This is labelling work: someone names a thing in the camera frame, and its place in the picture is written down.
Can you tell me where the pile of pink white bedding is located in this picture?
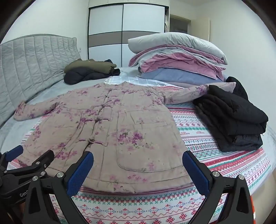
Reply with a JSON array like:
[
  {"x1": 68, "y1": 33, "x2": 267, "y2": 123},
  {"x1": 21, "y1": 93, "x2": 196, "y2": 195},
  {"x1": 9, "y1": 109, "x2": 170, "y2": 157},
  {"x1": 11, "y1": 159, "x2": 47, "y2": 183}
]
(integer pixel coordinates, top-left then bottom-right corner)
[{"x1": 128, "y1": 32, "x2": 228, "y2": 65}]

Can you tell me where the blue folded blanket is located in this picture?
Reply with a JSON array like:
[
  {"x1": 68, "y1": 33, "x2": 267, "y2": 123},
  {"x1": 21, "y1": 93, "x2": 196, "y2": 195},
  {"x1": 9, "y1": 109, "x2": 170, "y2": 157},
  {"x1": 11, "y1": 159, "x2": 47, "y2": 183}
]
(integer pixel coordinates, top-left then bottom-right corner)
[{"x1": 140, "y1": 67, "x2": 227, "y2": 88}]

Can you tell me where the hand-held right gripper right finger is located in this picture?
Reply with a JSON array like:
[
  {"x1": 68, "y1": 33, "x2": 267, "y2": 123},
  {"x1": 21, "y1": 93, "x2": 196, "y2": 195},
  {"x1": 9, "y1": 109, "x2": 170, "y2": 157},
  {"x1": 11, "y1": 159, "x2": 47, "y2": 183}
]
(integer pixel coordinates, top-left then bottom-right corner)
[{"x1": 182, "y1": 150, "x2": 255, "y2": 224}]

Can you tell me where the dark navy puffer jacket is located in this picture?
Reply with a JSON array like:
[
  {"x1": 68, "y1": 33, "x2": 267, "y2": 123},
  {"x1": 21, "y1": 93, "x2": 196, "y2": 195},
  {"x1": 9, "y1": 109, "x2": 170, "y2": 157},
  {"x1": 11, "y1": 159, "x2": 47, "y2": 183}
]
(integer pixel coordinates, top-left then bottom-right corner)
[{"x1": 64, "y1": 60, "x2": 121, "y2": 85}]

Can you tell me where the cream door leaf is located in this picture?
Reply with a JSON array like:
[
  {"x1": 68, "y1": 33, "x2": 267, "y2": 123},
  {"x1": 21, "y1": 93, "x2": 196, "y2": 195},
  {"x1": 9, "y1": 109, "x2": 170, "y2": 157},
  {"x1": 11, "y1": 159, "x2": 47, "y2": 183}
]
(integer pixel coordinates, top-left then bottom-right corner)
[{"x1": 195, "y1": 17, "x2": 210, "y2": 41}]

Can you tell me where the door frame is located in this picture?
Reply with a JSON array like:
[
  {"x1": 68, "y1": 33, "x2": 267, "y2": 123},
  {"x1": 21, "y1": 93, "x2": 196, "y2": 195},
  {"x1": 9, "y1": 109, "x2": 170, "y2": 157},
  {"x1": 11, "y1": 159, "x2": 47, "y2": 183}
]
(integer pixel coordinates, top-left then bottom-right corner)
[{"x1": 169, "y1": 15, "x2": 191, "y2": 34}]

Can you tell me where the floral padded jacket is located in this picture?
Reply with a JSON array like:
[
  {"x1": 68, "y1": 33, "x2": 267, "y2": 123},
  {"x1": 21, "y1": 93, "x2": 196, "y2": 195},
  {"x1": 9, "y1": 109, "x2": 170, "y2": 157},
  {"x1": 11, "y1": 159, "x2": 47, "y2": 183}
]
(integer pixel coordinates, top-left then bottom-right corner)
[{"x1": 14, "y1": 83, "x2": 236, "y2": 193}]

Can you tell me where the grey quilted headboard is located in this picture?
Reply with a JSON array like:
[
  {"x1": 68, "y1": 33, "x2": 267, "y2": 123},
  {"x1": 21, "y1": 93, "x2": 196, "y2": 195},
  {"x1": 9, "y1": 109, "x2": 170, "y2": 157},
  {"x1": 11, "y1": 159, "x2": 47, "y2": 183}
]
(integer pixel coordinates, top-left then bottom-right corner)
[{"x1": 0, "y1": 34, "x2": 82, "y2": 127}]

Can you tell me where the black folded coat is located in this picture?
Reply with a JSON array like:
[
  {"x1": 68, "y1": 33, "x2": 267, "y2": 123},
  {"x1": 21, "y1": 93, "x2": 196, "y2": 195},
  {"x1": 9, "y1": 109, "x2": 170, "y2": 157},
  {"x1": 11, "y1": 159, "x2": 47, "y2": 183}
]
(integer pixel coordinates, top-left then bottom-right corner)
[{"x1": 192, "y1": 76, "x2": 269, "y2": 152}]

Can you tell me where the white sliding door wardrobe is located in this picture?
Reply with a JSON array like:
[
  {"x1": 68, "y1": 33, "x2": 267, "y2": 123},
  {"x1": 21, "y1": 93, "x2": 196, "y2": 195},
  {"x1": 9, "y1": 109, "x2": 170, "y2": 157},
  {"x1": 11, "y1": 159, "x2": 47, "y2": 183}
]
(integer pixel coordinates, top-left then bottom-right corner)
[{"x1": 88, "y1": 0, "x2": 170, "y2": 68}]

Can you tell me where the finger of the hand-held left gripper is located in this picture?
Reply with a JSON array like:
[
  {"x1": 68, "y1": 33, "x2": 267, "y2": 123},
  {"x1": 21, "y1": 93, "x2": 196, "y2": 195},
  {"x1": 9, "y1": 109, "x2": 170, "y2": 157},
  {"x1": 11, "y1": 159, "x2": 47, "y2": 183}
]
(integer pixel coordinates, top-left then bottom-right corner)
[
  {"x1": 0, "y1": 145, "x2": 24, "y2": 171},
  {"x1": 4, "y1": 150, "x2": 55, "y2": 179}
]

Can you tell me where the bed with grey sheet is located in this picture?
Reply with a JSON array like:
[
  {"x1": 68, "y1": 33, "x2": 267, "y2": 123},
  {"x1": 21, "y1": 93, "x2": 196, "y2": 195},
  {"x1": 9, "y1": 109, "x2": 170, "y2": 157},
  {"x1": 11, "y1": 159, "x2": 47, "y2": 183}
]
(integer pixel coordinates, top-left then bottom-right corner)
[{"x1": 0, "y1": 66, "x2": 276, "y2": 207}]

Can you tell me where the red green patterned blanket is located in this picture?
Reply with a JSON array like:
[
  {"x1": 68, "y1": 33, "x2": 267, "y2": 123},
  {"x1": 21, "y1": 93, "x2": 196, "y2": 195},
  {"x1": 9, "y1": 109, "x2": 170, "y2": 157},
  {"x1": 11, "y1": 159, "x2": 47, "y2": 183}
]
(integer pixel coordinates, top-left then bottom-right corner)
[{"x1": 6, "y1": 83, "x2": 272, "y2": 224}]

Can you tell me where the white lattice fringed cloth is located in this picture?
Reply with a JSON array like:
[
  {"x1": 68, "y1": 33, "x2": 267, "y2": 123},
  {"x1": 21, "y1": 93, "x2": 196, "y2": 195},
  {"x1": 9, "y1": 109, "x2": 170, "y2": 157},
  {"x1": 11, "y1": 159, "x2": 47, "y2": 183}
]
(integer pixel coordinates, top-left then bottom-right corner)
[{"x1": 105, "y1": 76, "x2": 164, "y2": 88}]

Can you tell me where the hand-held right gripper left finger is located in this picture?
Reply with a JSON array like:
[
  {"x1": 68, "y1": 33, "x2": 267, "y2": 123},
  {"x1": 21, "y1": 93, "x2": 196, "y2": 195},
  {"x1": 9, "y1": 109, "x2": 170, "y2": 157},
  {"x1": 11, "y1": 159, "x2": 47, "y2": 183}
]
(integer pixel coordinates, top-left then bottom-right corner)
[{"x1": 23, "y1": 151, "x2": 94, "y2": 224}]

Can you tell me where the pink folded quilt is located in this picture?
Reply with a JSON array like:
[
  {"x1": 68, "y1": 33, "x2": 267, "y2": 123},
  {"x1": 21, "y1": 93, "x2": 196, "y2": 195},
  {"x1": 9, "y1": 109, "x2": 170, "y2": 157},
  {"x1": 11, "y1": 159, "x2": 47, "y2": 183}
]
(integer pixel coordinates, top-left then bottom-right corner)
[{"x1": 129, "y1": 44, "x2": 226, "y2": 80}]

